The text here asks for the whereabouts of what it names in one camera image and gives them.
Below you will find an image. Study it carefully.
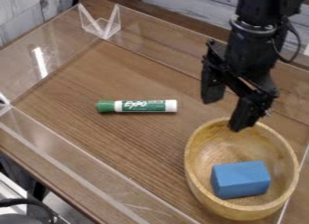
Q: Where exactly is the green Expo marker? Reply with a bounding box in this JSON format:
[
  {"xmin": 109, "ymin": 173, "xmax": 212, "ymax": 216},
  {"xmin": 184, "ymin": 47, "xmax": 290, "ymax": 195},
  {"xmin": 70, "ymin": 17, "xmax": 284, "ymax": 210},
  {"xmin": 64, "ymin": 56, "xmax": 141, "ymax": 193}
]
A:
[{"xmin": 96, "ymin": 99, "xmax": 177, "ymax": 113}]

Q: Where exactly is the clear acrylic tray wall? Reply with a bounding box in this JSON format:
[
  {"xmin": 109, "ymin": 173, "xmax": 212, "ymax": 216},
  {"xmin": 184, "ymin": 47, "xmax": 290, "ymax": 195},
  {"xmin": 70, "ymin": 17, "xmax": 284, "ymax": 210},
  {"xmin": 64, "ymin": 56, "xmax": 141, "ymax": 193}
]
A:
[{"xmin": 0, "ymin": 0, "xmax": 309, "ymax": 224}]

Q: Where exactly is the black cable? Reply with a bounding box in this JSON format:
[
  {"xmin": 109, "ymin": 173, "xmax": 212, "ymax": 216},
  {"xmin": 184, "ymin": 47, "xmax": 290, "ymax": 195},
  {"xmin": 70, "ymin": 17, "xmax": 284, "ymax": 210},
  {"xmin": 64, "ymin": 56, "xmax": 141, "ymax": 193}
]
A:
[{"xmin": 0, "ymin": 198, "xmax": 58, "ymax": 224}]

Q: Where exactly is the clear acrylic corner bracket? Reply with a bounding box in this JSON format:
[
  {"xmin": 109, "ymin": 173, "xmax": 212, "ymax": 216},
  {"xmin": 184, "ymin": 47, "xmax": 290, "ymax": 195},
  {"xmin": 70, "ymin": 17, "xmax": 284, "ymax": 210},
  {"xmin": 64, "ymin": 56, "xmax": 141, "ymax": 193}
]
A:
[{"xmin": 77, "ymin": 4, "xmax": 120, "ymax": 40}]

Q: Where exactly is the brown wooden bowl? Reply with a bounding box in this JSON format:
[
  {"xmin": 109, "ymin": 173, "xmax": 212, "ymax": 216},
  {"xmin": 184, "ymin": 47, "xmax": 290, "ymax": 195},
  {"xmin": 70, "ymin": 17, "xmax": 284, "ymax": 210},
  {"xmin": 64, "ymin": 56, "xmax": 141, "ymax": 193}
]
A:
[{"xmin": 184, "ymin": 118, "xmax": 299, "ymax": 221}]

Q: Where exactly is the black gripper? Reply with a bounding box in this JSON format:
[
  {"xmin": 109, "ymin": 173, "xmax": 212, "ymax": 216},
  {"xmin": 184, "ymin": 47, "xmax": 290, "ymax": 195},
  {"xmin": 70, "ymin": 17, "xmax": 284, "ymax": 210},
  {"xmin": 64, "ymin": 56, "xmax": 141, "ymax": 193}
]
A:
[{"xmin": 200, "ymin": 19, "xmax": 288, "ymax": 132}]

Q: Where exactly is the blue foam block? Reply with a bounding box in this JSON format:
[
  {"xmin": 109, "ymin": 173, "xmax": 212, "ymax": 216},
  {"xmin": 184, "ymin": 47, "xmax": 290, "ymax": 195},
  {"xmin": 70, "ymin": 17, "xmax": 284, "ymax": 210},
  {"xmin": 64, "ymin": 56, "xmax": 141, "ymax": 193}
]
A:
[{"xmin": 209, "ymin": 161, "xmax": 271, "ymax": 199}]

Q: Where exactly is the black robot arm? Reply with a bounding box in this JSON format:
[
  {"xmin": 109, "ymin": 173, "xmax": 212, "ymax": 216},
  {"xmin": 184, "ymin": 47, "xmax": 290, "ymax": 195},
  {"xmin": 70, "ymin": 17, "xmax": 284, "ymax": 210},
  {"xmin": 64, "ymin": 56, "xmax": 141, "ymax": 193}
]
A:
[{"xmin": 200, "ymin": 0, "xmax": 303, "ymax": 132}]

